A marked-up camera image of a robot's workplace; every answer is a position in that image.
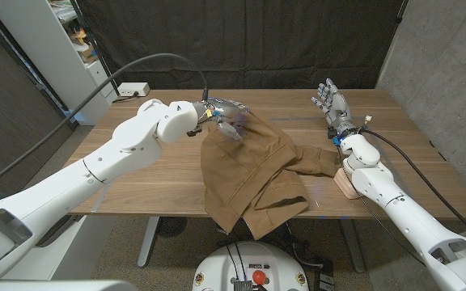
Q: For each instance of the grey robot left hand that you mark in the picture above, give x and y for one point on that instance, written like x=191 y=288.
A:
x=221 y=110

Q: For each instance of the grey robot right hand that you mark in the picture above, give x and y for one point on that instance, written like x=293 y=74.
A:
x=338 y=109

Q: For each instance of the brown jacket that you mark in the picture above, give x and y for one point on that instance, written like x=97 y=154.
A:
x=241 y=169

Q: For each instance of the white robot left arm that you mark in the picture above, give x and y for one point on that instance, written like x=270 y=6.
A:
x=75 y=182

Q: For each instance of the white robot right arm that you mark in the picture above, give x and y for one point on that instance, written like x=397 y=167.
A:
x=411 y=218

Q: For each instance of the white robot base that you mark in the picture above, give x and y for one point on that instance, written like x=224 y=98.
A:
x=217 y=271

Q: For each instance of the cardboard box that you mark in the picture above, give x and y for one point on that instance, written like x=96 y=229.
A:
x=88 y=54

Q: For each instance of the wooden block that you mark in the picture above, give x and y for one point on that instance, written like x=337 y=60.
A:
x=344 y=186

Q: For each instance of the black backdrop curtain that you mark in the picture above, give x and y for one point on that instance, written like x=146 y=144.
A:
x=277 y=40

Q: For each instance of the white power strip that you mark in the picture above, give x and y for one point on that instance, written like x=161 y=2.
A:
x=133 y=89

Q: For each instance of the black backdrop stand pole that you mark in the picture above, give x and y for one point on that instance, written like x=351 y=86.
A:
x=95 y=48
x=401 y=12

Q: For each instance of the black round floor fan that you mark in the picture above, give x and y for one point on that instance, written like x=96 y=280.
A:
x=171 y=226

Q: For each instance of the grey table leg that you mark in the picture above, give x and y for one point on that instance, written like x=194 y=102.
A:
x=353 y=246
x=147 y=242

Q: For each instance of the yellow shelf item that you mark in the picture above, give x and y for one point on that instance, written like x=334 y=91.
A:
x=79 y=36

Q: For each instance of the black power adapter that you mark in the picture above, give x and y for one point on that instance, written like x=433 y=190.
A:
x=324 y=279

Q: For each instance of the red emergency stop button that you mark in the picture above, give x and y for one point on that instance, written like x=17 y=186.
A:
x=259 y=277

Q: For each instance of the white shelf cabinet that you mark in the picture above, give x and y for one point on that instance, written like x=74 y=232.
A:
x=55 y=60

